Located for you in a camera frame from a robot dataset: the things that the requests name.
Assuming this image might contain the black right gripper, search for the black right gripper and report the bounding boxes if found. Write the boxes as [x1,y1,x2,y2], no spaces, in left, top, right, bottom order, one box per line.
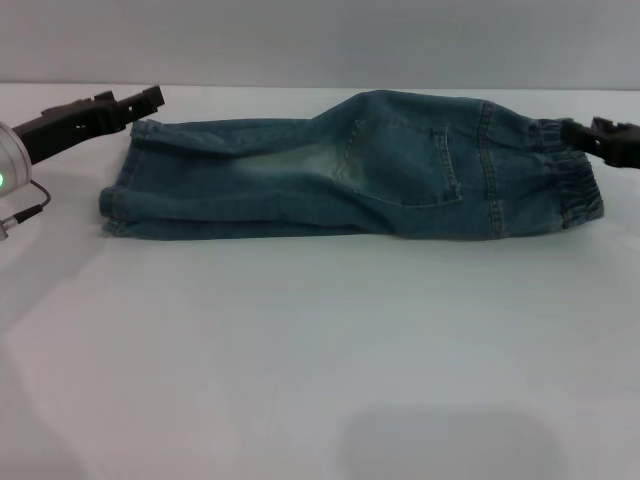
[559,115,640,169]

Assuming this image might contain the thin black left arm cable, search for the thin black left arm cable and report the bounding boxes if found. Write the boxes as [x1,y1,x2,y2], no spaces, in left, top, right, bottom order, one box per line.
[0,180,52,242]

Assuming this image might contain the blue denim shorts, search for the blue denim shorts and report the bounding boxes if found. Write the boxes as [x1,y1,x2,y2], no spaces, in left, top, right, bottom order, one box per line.
[98,89,606,243]

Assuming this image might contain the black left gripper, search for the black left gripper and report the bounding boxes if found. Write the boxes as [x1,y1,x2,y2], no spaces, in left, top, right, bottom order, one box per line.
[11,85,166,164]

